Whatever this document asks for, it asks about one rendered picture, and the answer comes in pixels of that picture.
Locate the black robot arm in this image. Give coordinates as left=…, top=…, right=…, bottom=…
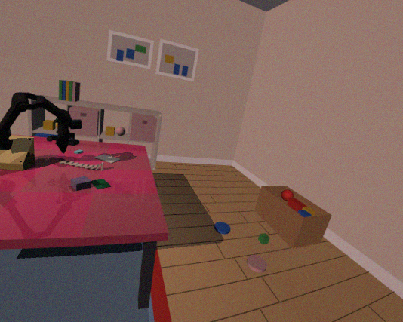
left=0, top=92, right=82, bottom=150

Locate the green rectangular block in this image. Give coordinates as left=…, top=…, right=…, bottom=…
left=91, top=179, right=111, bottom=189

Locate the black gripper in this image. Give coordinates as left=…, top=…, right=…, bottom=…
left=47, top=130, right=79, bottom=154

